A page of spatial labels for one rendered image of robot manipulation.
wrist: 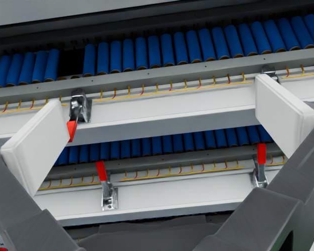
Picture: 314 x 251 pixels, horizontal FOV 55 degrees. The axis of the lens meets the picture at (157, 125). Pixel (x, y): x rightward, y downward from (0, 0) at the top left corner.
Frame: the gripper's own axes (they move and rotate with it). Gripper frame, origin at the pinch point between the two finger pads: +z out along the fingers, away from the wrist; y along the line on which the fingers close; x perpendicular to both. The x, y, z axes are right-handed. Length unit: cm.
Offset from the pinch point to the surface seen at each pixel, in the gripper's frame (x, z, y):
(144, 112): -7.8, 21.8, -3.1
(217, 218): -39, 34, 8
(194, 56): -1.9, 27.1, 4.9
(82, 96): -4.7, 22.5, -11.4
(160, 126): -10.2, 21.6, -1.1
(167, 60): -2.0, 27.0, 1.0
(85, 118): -7.3, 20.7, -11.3
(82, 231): -39, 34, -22
